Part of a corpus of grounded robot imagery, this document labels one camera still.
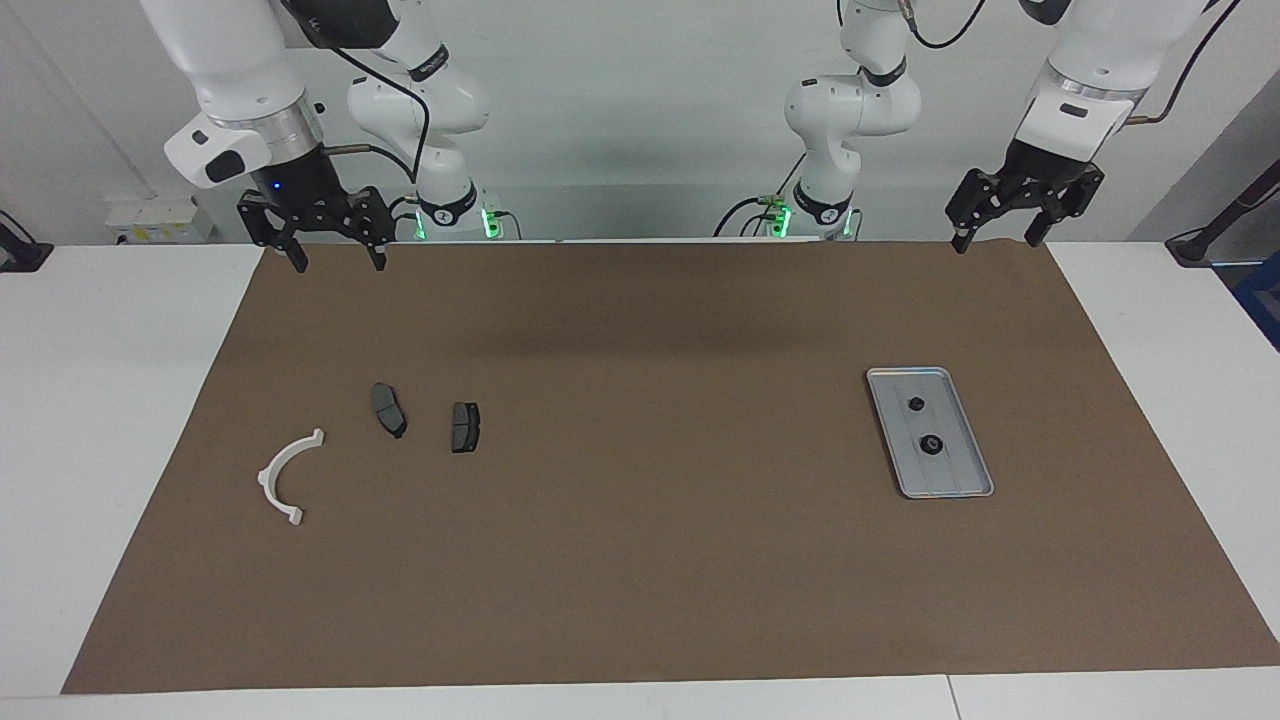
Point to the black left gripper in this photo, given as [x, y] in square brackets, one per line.
[1020, 192]

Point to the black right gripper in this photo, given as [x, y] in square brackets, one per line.
[320, 218]

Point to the large black bearing gear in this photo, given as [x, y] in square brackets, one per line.
[924, 447]

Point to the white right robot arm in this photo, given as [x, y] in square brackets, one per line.
[230, 60]

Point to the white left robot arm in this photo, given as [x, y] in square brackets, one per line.
[1100, 50]

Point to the silver metal tray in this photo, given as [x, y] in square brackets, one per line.
[955, 470]

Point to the long curved brake pad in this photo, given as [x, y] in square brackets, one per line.
[390, 412]

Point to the black angled stand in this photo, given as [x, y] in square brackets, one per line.
[1200, 245]

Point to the short rectangular brake pad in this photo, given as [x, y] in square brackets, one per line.
[466, 428]

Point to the blue box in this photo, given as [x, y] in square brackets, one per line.
[1262, 300]

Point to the black clamp stand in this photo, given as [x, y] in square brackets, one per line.
[25, 255]

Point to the brown table mat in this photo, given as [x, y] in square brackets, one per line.
[650, 560]

